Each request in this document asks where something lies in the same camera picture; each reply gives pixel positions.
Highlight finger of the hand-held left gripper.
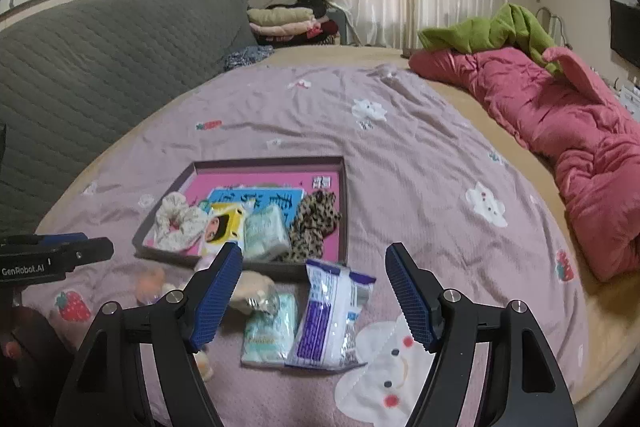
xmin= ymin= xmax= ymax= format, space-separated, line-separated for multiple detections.
xmin=35 ymin=232 xmax=88 ymax=248
xmin=55 ymin=238 xmax=114 ymax=278

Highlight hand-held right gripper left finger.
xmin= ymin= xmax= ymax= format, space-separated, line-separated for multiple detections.
xmin=52 ymin=243 xmax=244 ymax=427

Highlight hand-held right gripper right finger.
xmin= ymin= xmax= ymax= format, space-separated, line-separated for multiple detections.
xmin=384 ymin=243 xmax=573 ymax=427

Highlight cream plush bear pink bow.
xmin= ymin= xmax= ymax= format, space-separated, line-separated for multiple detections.
xmin=192 ymin=257 xmax=281 ymax=318

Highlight teal tissue pack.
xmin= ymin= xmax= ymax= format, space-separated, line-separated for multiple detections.
xmin=241 ymin=293 xmax=300 ymax=369
xmin=243 ymin=204 xmax=292 ymax=263

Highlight yellow tissue pack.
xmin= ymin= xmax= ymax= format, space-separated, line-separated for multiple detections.
xmin=199 ymin=202 xmax=258 ymax=258

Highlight white purple wipes pack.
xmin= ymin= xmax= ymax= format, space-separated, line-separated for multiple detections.
xmin=285 ymin=258 xmax=377 ymax=375

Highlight cream floral scrunchie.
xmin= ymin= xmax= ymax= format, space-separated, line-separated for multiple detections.
xmin=152 ymin=192 xmax=211 ymax=253

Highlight leopard print scrunchie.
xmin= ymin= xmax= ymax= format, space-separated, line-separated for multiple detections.
xmin=280 ymin=188 xmax=343 ymax=264

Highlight dark shallow cardboard box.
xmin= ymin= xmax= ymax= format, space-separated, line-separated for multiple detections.
xmin=132 ymin=156 xmax=349 ymax=279

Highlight purple printed bedsheet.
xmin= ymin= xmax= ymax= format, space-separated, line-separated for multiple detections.
xmin=22 ymin=64 xmax=591 ymax=427

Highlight gray quilted headboard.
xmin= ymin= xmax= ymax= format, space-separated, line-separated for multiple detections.
xmin=0 ymin=0 xmax=258 ymax=233

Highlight pink quilt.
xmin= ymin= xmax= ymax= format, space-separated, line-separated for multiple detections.
xmin=409 ymin=46 xmax=640 ymax=283

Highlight blue floral cloth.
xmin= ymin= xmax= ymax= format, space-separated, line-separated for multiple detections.
xmin=222 ymin=46 xmax=275 ymax=72

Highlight dark red clothes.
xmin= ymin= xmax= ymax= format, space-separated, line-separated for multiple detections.
xmin=257 ymin=22 xmax=341 ymax=48

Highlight gray chair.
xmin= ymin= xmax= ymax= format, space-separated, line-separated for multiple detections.
xmin=327 ymin=4 xmax=361 ymax=45

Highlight pink folded blanket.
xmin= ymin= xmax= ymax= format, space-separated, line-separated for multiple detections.
xmin=250 ymin=21 xmax=323 ymax=38

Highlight green blanket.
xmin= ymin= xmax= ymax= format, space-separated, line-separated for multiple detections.
xmin=417 ymin=3 xmax=563 ymax=75

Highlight beige folded blanket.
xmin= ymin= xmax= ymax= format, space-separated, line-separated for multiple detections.
xmin=247 ymin=7 xmax=316 ymax=28

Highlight black garment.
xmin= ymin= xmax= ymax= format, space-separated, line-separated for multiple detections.
xmin=297 ymin=0 xmax=331 ymax=20

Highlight black television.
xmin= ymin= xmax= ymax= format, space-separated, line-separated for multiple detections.
xmin=609 ymin=0 xmax=640 ymax=68

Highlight metal rail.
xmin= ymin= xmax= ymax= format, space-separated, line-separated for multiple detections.
xmin=535 ymin=6 xmax=571 ymax=45

